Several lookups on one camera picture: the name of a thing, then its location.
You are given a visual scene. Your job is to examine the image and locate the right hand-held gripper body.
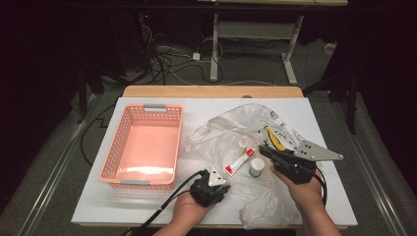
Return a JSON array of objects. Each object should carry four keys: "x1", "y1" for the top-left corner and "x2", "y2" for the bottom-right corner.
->
[{"x1": 271, "y1": 140, "x2": 344, "y2": 185}]

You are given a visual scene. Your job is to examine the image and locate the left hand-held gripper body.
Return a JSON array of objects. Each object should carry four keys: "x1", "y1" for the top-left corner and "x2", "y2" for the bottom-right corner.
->
[{"x1": 190, "y1": 166, "x2": 230, "y2": 208}]

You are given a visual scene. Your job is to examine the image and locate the small jar with white lid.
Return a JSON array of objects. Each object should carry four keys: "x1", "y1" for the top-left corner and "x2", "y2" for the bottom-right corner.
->
[{"x1": 248, "y1": 157, "x2": 266, "y2": 178}]

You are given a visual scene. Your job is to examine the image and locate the red and white tube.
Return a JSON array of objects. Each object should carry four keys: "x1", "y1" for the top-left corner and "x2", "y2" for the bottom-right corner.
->
[{"x1": 223, "y1": 147, "x2": 257, "y2": 176}]

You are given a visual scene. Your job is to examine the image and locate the clear plastic bag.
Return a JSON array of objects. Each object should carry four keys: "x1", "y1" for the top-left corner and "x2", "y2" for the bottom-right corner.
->
[{"x1": 185, "y1": 102, "x2": 324, "y2": 230}]

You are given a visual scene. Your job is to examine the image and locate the pink plastic basket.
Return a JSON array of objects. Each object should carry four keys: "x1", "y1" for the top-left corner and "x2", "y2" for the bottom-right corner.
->
[{"x1": 98, "y1": 103, "x2": 184, "y2": 191}]

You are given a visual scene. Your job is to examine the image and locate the person's right hand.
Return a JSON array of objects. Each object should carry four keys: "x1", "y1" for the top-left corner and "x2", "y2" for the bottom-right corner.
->
[{"x1": 270, "y1": 166, "x2": 324, "y2": 210}]

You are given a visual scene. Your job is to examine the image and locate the person's left hand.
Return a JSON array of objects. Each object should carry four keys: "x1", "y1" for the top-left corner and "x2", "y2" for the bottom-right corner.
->
[{"x1": 171, "y1": 191, "x2": 215, "y2": 227}]

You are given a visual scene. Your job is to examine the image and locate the white board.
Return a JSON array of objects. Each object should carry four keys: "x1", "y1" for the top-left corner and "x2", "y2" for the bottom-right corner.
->
[{"x1": 71, "y1": 96, "x2": 358, "y2": 227}]

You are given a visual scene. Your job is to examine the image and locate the wooden table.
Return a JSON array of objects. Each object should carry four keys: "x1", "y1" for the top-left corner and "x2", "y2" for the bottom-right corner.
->
[{"x1": 78, "y1": 85, "x2": 349, "y2": 230}]

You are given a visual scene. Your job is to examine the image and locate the black stand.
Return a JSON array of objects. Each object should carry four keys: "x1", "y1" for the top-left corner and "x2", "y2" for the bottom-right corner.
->
[
  {"x1": 303, "y1": 63, "x2": 361, "y2": 136},
  {"x1": 77, "y1": 63, "x2": 127, "y2": 125}
]

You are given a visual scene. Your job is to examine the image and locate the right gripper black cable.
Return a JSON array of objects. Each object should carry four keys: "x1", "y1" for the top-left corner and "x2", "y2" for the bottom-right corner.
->
[{"x1": 314, "y1": 166, "x2": 328, "y2": 207}]

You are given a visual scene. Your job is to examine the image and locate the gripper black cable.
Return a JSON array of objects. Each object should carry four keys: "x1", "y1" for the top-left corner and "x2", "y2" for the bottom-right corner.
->
[
  {"x1": 314, "y1": 166, "x2": 328, "y2": 207},
  {"x1": 121, "y1": 170, "x2": 205, "y2": 236}
]

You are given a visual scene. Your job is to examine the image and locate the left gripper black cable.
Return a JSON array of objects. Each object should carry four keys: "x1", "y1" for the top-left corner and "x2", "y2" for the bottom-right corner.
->
[{"x1": 121, "y1": 170, "x2": 205, "y2": 236}]

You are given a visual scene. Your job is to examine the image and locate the metal floor rail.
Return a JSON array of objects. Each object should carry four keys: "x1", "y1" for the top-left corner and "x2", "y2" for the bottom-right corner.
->
[
  {"x1": 328, "y1": 97, "x2": 408, "y2": 236},
  {"x1": 16, "y1": 93, "x2": 96, "y2": 236}
]

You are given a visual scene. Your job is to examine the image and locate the tangle of floor cables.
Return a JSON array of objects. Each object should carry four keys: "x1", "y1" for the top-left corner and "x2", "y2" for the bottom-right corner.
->
[{"x1": 141, "y1": 24, "x2": 225, "y2": 87}]

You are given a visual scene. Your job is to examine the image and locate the white desk frame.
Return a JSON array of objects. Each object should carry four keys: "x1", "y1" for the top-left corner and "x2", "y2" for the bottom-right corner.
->
[{"x1": 196, "y1": 0, "x2": 349, "y2": 86}]

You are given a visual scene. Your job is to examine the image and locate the black floor cable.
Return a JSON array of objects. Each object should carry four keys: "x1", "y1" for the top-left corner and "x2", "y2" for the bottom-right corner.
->
[{"x1": 80, "y1": 103, "x2": 116, "y2": 167}]

